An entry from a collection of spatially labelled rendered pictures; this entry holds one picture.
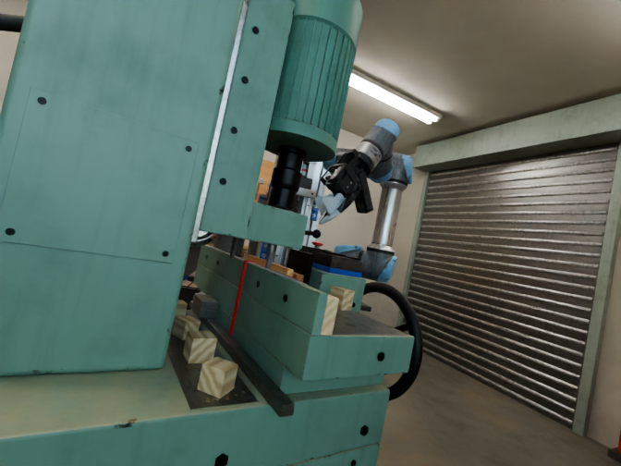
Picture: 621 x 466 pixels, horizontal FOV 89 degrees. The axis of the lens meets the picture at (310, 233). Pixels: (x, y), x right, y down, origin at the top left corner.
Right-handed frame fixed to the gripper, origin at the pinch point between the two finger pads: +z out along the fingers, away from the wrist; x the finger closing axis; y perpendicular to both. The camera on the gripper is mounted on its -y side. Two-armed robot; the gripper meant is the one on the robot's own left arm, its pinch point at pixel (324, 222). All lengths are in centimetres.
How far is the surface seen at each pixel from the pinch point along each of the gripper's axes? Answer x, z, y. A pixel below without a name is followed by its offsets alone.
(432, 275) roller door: -179, -144, -271
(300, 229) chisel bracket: 12.2, 10.5, 10.1
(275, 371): 26.7, 33.1, 6.3
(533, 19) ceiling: -34, -217, -50
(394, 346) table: 33.3, 19.8, -4.6
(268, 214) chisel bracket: 12.2, 13.1, 17.3
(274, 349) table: 25.2, 30.8, 7.7
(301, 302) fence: 29.7, 23.8, 11.7
